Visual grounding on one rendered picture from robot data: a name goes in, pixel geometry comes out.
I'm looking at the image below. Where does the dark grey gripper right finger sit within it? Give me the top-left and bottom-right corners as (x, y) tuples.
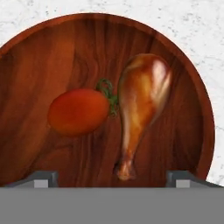
(165, 170), (221, 188)

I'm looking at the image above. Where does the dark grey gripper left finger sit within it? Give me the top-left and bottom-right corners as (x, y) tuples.
(4, 171), (60, 188)

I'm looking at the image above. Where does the red tomato with green stem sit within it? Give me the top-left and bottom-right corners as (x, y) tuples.
(47, 78), (119, 137)

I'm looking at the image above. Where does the brown chicken drumstick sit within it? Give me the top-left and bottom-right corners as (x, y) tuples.
(115, 52), (173, 182)

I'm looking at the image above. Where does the brown wooden bowl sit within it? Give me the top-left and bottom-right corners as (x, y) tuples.
(0, 12), (216, 188)

